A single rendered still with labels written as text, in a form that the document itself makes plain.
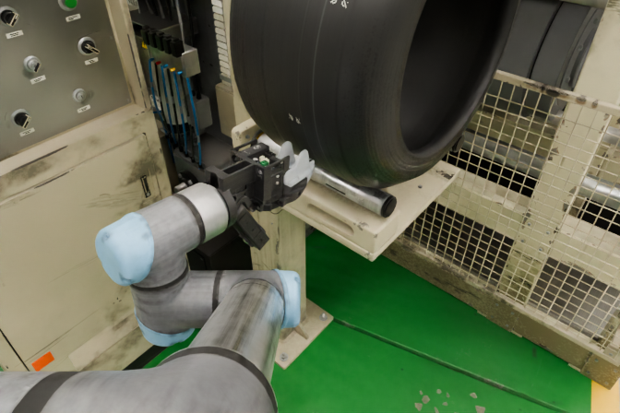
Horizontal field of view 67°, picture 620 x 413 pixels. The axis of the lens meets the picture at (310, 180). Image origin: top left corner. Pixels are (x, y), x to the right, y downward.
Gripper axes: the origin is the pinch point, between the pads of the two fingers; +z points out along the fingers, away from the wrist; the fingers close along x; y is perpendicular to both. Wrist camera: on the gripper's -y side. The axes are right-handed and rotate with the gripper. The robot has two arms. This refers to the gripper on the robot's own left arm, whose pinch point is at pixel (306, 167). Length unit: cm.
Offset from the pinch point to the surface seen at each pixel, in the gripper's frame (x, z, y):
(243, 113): 36.0, 18.8, -9.1
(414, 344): -8, 60, -95
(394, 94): -12.1, 2.8, 16.4
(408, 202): -6.9, 28.3, -17.6
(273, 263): 29, 25, -58
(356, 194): -3.6, 11.4, -9.0
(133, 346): 55, -10, -87
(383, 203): -9.2, 11.9, -8.5
